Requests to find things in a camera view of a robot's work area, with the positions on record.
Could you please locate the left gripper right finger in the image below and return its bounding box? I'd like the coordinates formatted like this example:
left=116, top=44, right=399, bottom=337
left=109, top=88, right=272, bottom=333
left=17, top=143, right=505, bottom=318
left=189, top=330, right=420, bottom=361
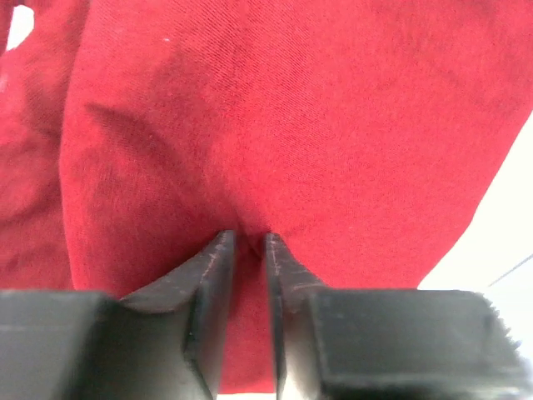
left=265, top=233, right=532, bottom=399

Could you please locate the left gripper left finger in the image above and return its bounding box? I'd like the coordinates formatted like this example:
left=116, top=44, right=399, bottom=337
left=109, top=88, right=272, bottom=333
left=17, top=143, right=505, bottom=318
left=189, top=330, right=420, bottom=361
left=1, top=231, right=235, bottom=399

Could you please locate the maroon t shirt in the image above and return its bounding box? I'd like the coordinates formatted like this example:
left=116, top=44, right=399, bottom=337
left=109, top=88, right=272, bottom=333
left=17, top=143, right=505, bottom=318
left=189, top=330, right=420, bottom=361
left=1, top=1, right=532, bottom=393

